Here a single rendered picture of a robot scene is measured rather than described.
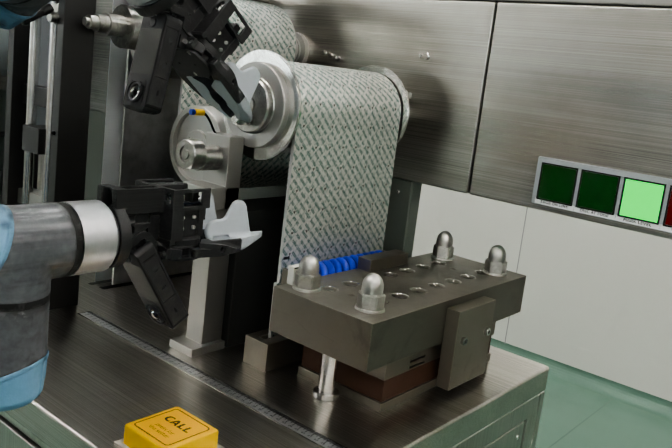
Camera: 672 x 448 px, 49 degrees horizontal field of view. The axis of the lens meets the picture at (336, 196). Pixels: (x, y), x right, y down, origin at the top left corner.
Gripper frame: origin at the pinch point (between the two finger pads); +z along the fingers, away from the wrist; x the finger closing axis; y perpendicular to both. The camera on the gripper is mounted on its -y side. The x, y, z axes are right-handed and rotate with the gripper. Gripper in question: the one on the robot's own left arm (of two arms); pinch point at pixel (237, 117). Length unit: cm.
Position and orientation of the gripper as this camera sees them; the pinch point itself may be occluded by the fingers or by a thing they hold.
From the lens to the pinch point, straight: 96.8
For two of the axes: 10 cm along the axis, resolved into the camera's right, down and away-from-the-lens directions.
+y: 5.0, -7.9, 3.6
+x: -7.6, -1.9, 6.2
